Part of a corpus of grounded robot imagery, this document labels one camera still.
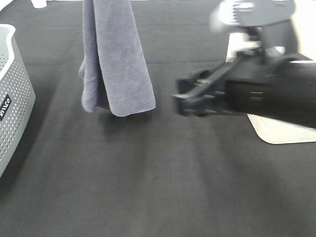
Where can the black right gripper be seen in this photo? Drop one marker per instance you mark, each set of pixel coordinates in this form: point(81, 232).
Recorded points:
point(282, 89)

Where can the grey perforated laundry basket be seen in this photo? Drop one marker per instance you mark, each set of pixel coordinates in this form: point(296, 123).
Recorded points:
point(17, 96)

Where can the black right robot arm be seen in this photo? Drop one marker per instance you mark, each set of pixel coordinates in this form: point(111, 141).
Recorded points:
point(275, 41)

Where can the white object at table edge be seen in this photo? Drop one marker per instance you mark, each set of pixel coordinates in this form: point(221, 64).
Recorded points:
point(39, 3)

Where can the grey microfibre towel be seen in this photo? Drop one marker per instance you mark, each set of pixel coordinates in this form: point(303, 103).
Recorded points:
point(114, 71)

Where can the white lidded storage box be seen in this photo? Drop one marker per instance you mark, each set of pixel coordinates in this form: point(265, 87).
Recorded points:
point(270, 130)

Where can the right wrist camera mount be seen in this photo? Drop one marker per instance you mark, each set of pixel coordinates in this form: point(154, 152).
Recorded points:
point(231, 15)

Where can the black table cloth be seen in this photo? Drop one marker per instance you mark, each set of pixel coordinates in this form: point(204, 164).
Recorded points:
point(156, 174)

